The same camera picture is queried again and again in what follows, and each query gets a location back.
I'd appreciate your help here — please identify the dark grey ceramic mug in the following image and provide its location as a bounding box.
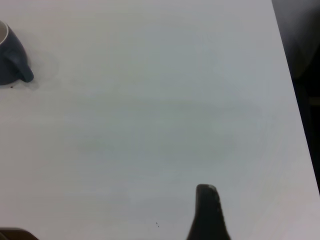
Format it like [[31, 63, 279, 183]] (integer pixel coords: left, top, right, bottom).
[[0, 19, 35, 86]]

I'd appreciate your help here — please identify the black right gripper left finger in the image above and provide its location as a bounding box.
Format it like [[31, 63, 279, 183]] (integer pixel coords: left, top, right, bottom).
[[0, 227, 41, 240]]

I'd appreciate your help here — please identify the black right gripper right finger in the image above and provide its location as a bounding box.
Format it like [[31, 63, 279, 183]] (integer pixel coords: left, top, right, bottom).
[[186, 184, 232, 240]]

